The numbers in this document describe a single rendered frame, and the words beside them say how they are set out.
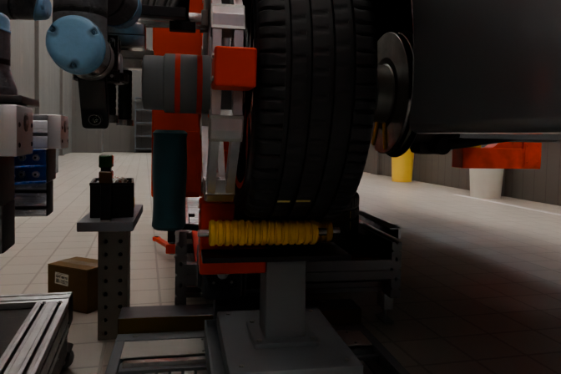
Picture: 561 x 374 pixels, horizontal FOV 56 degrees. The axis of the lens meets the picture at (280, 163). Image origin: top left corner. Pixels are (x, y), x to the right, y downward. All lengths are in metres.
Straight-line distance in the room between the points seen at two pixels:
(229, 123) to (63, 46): 0.37
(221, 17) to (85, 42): 0.34
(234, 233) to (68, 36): 0.58
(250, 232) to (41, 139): 0.64
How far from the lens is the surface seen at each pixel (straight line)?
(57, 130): 1.51
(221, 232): 1.16
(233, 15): 1.04
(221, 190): 1.16
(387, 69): 1.40
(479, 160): 4.33
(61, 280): 2.38
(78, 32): 0.79
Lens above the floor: 0.73
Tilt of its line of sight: 3 degrees down
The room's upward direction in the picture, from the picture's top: 1 degrees clockwise
